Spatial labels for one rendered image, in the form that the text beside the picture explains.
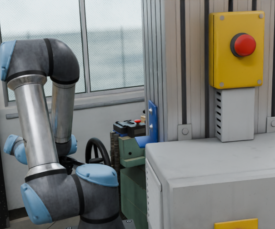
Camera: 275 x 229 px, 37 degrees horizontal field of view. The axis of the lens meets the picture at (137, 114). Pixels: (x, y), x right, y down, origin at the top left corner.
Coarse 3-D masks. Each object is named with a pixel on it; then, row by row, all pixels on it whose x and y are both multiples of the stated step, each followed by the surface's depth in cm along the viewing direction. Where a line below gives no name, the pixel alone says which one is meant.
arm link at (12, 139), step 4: (12, 136) 154; (16, 136) 155; (8, 140) 153; (12, 140) 152; (16, 140) 153; (8, 144) 152; (12, 144) 152; (4, 148) 155; (8, 148) 152; (12, 148) 151; (8, 152) 153; (12, 152) 152
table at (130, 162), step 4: (144, 152) 178; (140, 156) 179; (144, 156) 179; (120, 160) 179; (124, 160) 175; (128, 160) 175; (132, 160) 175; (136, 160) 176; (140, 160) 177; (144, 160) 177; (124, 164) 176; (128, 164) 174; (132, 164) 175; (136, 164) 176; (140, 164) 177
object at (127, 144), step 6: (120, 138) 176; (126, 138) 175; (132, 138) 175; (120, 144) 176; (126, 144) 174; (132, 144) 176; (120, 150) 177; (126, 150) 175; (132, 150) 176; (138, 150) 178; (120, 156) 178; (126, 156) 176; (132, 156) 177; (138, 156) 178
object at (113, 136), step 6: (114, 132) 181; (114, 138) 178; (114, 144) 178; (114, 150) 179; (114, 156) 182; (114, 162) 183; (114, 168) 183; (120, 192) 181; (120, 198) 181; (120, 204) 182; (120, 210) 182; (120, 216) 180
